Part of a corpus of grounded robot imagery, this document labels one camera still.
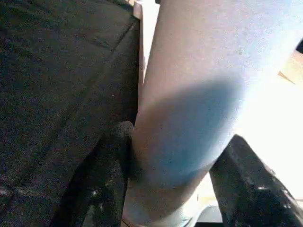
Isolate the white plastic table leg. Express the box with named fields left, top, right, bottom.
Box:
left=121, top=0, right=303, bottom=227

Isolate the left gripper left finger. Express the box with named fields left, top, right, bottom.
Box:
left=50, top=121, right=135, bottom=227

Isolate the brown cardboard box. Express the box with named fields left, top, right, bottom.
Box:
left=278, top=50, right=303, bottom=87

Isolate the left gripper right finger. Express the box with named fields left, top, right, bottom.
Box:
left=208, top=135, right=303, bottom=227

